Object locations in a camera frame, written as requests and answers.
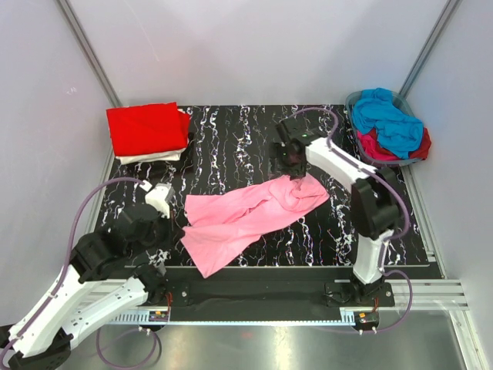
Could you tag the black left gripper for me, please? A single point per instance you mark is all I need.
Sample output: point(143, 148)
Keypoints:
point(155, 227)

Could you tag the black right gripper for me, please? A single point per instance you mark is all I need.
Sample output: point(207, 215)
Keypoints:
point(292, 169)

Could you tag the pink t shirt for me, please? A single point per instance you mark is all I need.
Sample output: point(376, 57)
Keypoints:
point(221, 227)

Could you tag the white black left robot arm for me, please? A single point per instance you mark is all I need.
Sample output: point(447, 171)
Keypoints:
point(57, 324)

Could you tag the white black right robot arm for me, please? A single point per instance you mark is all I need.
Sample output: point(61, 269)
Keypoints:
point(375, 207)

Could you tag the folded white t shirt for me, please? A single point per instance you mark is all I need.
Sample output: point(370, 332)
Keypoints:
point(173, 155)

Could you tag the magenta t shirt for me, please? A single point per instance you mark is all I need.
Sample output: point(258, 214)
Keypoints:
point(373, 149)

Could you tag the folded red t shirt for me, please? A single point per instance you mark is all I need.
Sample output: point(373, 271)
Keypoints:
point(147, 129)

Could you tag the grey plastic laundry basket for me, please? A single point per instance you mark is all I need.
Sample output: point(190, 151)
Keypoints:
point(400, 102)

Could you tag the blue t shirt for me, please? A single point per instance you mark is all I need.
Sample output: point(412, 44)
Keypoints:
point(396, 131)

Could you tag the dark red t shirt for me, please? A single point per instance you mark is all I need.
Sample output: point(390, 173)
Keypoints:
point(421, 153)

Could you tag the white slotted cable duct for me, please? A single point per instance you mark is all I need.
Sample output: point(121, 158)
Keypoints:
point(319, 316)

